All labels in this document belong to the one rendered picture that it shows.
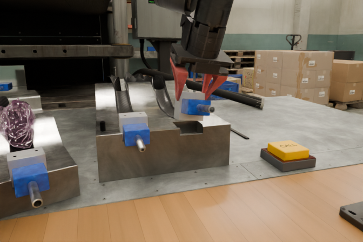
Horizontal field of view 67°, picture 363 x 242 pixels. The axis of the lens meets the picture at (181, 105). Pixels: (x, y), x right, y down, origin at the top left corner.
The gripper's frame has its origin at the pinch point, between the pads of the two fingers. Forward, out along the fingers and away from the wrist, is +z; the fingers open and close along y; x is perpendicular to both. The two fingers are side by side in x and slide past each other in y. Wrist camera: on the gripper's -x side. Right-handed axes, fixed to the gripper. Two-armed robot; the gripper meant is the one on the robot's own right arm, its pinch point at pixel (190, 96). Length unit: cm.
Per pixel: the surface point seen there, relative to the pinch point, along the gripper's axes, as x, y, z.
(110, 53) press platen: -69, 13, 20
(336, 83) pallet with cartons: -285, -350, 116
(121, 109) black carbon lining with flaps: -15.5, 11.4, 14.0
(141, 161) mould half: 6.3, 8.7, 11.2
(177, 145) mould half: 5.1, 2.1, 8.1
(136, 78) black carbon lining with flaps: -31.5, 6.4, 12.4
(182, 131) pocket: 0.3, -0.1, 8.3
